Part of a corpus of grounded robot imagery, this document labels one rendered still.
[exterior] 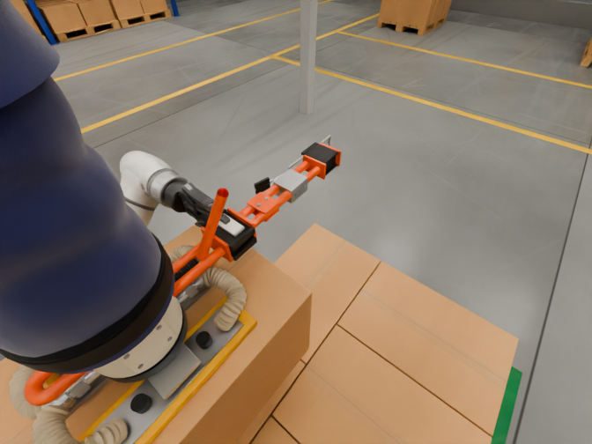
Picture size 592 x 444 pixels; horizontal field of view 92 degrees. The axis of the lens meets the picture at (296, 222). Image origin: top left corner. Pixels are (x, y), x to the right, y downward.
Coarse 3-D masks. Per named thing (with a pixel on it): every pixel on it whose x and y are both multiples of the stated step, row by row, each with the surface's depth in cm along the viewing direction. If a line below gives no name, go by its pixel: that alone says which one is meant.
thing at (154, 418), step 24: (216, 312) 63; (240, 312) 63; (192, 336) 59; (216, 336) 59; (240, 336) 60; (216, 360) 57; (144, 384) 53; (192, 384) 54; (120, 408) 51; (144, 408) 49; (168, 408) 51; (144, 432) 49
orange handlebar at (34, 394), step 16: (272, 192) 72; (288, 192) 71; (256, 208) 67; (272, 208) 67; (256, 224) 65; (192, 256) 59; (208, 256) 59; (192, 272) 56; (176, 288) 54; (32, 384) 43; (64, 384) 44; (32, 400) 42; (48, 400) 42
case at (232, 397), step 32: (256, 256) 75; (256, 288) 69; (288, 288) 69; (192, 320) 64; (256, 320) 64; (288, 320) 64; (256, 352) 59; (288, 352) 78; (0, 384) 56; (128, 384) 56; (224, 384) 55; (256, 384) 69; (0, 416) 52; (96, 416) 52; (192, 416) 52; (224, 416) 61
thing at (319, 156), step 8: (320, 144) 83; (312, 152) 80; (320, 152) 80; (328, 152) 80; (336, 152) 80; (304, 160) 80; (312, 160) 78; (320, 160) 78; (328, 160) 78; (336, 160) 83; (312, 168) 80; (320, 168) 78; (328, 168) 82; (320, 176) 80
